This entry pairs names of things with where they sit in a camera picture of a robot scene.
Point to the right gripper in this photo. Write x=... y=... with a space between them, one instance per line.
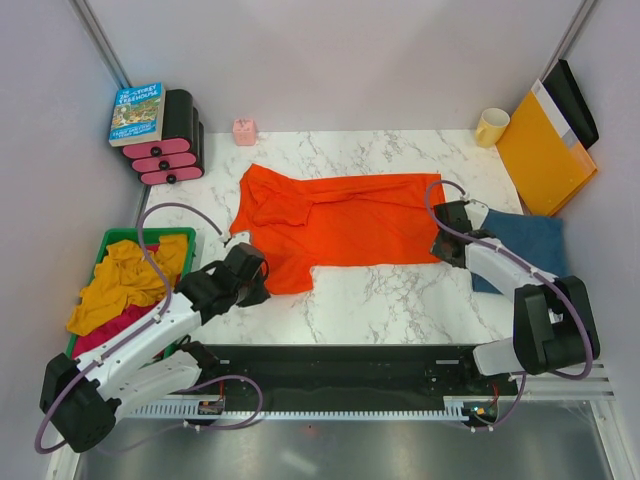
x=436 y=251

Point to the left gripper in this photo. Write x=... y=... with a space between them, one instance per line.
x=259 y=295

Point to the orange t-shirt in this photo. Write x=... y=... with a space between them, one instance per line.
x=352 y=221

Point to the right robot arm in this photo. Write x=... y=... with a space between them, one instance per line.
x=553 y=326

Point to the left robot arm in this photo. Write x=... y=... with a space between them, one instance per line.
x=84 y=398

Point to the folded blue t-shirt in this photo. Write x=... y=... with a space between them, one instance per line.
x=538 y=240

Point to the orange folder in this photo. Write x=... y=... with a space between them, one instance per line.
x=546 y=174

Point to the yellow t-shirt in bin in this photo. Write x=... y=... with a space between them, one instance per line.
x=125 y=278

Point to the yellow mug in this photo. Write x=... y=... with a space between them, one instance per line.
x=491 y=126

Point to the small pink box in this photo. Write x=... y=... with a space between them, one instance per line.
x=244 y=132

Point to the magenta t-shirt in bin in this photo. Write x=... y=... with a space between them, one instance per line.
x=107 y=331

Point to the white grey folder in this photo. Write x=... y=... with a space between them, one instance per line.
x=554 y=115

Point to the black folder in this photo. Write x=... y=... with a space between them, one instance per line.
x=563 y=88

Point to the blue treehouse paperback book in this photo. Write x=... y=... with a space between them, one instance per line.
x=137 y=115

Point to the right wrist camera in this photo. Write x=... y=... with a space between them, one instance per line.
x=477 y=213

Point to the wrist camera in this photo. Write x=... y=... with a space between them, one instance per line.
x=230 y=240
x=477 y=213

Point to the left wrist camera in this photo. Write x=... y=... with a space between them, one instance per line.
x=230 y=240

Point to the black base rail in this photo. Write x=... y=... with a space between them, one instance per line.
x=348 y=376

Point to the grey slotted cable duct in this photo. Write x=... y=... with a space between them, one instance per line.
x=208 y=408

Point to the right aluminium frame post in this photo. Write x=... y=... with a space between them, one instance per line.
x=574 y=29

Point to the aluminium frame post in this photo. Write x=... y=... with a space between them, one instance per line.
x=97 y=35
x=574 y=29

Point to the left aluminium frame post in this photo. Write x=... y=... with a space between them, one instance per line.
x=97 y=35

